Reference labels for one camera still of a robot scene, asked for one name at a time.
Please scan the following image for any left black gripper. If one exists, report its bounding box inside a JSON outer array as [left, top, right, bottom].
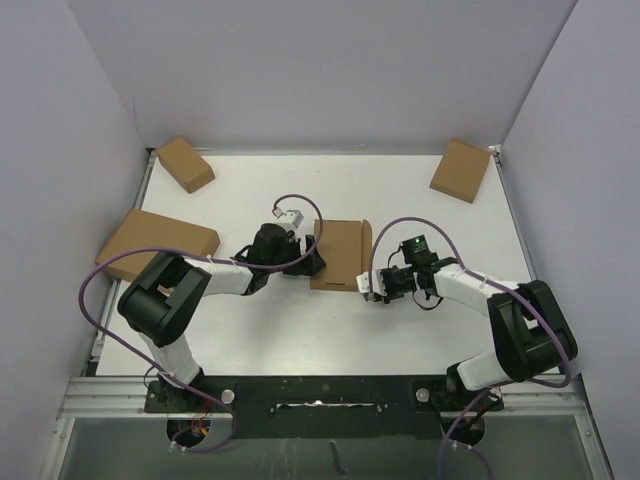
[[266, 233, 324, 275]]

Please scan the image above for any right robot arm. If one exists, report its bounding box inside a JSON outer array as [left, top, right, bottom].
[[356, 236, 578, 409]]

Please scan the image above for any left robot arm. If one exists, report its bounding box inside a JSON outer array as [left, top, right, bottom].
[[117, 223, 326, 411]]

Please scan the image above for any small folded cardboard box left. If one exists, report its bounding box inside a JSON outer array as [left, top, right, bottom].
[[156, 137, 215, 194]]

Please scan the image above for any large folded cardboard box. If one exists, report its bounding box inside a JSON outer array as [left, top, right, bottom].
[[95, 208, 220, 264]]

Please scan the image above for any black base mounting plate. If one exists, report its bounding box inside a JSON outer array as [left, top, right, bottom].
[[144, 375, 504, 447]]

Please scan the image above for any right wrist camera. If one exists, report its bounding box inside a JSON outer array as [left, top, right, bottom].
[[356, 269, 386, 302]]

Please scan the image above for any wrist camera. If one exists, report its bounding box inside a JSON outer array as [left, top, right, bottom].
[[272, 207, 304, 232], [356, 269, 386, 302]]

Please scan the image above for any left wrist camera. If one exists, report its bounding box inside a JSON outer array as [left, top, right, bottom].
[[272, 207, 304, 232]]

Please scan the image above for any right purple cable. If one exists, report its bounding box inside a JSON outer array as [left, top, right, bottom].
[[367, 217, 574, 480]]

